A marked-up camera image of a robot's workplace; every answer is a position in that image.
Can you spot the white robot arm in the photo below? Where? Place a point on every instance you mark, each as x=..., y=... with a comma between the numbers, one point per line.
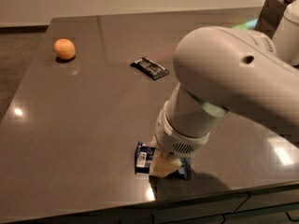
x=222, y=71

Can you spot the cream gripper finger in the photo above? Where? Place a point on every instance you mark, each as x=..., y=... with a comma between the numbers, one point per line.
x=162, y=164

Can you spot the black snack bar wrapper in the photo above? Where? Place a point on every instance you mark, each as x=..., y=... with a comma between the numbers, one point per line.
x=150, y=68

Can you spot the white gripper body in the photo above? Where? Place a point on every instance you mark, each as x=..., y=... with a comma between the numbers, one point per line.
x=176, y=143

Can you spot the orange round fruit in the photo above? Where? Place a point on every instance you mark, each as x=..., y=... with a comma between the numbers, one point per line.
x=64, y=49

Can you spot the dark box in corner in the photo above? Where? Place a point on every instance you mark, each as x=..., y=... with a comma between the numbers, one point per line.
x=270, y=16

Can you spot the blue rxbar blueberry wrapper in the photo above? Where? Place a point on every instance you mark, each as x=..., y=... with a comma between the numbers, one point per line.
x=144, y=159

